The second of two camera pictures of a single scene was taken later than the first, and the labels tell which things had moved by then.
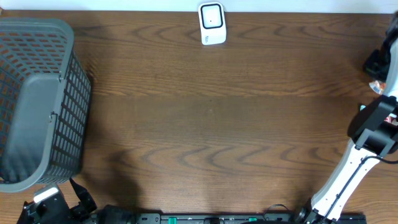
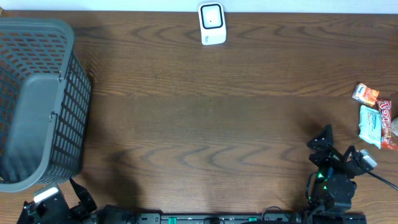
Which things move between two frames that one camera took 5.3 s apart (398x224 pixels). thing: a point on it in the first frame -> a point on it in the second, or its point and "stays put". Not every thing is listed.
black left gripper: (86, 202) stays put
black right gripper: (370, 65) -> (332, 154)
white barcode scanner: (212, 23) stays put
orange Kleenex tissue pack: (378, 86) -> (365, 94)
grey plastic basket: (45, 106) stays put
